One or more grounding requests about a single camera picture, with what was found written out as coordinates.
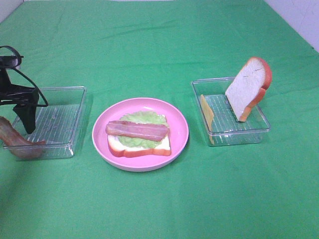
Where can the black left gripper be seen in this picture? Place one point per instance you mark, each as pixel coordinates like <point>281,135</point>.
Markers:
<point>26,98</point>

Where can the long bacon strip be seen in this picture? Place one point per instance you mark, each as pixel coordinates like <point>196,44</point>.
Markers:
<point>11,137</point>

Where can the short bacon strip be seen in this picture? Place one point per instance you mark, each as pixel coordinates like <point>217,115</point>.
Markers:
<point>149,131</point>

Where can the green lettuce leaf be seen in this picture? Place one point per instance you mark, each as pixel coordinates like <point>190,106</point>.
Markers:
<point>142,117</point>

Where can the toast bread slice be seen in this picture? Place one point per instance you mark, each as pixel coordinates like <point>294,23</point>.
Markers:
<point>249,87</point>
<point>120,150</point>

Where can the clear left plastic tray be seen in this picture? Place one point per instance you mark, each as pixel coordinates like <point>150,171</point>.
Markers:
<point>59,125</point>

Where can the clear plastic tray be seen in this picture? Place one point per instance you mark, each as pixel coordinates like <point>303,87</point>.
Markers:
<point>226,129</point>
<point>59,125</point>

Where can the green tablecloth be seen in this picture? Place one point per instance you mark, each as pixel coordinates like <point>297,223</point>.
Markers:
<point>120,50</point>

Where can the pink round plate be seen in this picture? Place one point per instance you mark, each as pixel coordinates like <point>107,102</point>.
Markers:
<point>178,136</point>

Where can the yellow cheese slice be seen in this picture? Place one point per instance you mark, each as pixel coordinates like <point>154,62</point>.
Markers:
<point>208,115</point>

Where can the clear right plastic tray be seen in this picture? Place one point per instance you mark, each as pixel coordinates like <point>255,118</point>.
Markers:
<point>226,129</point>

